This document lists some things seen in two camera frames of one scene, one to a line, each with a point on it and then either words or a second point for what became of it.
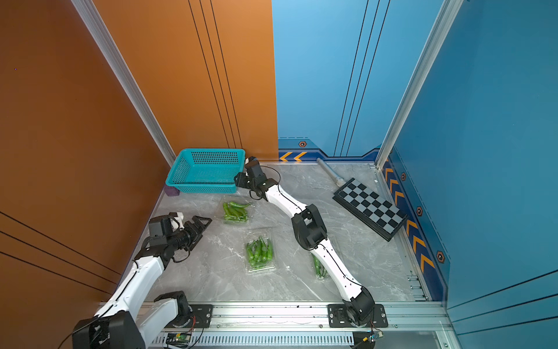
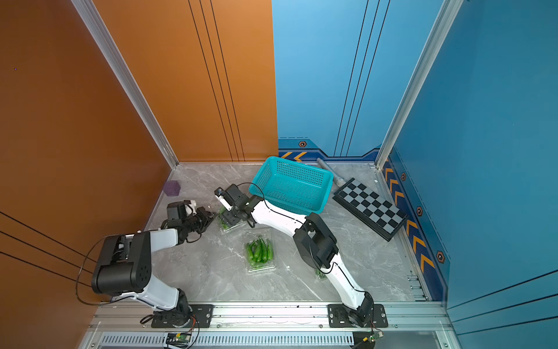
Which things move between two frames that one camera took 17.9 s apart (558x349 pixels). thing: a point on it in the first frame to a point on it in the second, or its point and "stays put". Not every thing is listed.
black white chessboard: x=378 y=214 stays put
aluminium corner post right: x=444 y=23 stays put
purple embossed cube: x=171 y=191 stays put
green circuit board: x=179 y=339 stays put
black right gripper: x=240 y=181 to x=229 y=219
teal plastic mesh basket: x=206 y=170 to x=293 y=186
